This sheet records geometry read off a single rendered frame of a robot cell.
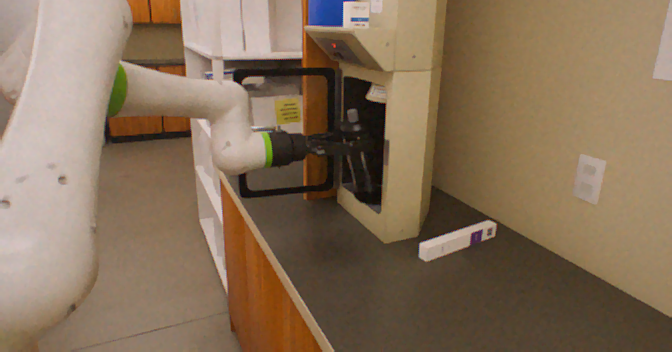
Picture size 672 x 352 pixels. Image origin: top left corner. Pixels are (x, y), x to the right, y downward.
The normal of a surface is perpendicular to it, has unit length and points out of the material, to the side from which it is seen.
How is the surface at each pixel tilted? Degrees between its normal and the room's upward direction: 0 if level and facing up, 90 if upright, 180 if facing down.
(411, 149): 90
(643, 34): 90
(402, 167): 90
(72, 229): 58
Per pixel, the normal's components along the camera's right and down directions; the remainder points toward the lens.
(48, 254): 0.74, -0.35
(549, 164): -0.90, 0.11
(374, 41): 0.43, 0.29
